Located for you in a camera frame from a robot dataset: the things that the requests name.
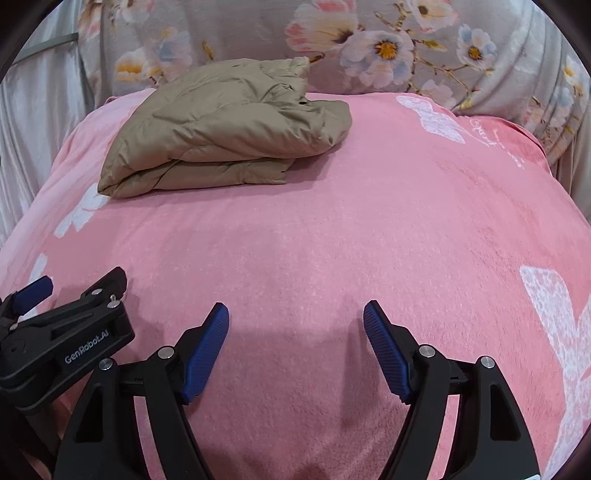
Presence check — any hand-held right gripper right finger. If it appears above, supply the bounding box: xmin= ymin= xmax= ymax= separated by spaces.
xmin=363 ymin=300 xmax=541 ymax=480

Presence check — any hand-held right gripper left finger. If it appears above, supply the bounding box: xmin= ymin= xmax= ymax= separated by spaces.
xmin=53 ymin=302 xmax=230 ymax=480

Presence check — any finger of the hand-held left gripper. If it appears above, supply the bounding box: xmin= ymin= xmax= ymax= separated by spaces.
xmin=0 ymin=275 xmax=54 ymax=326
xmin=78 ymin=267 xmax=129 ymax=309

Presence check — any khaki puffer jacket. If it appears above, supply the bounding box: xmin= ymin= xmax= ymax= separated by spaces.
xmin=97 ymin=56 xmax=353 ymax=200

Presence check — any pink printed blanket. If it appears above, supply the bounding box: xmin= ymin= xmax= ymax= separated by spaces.
xmin=0 ymin=90 xmax=591 ymax=480

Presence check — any grey curtain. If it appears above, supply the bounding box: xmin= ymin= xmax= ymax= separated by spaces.
xmin=0 ymin=0 xmax=109 ymax=241

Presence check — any grey floral quilt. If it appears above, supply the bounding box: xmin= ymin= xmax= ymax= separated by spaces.
xmin=78 ymin=0 xmax=591 ymax=195

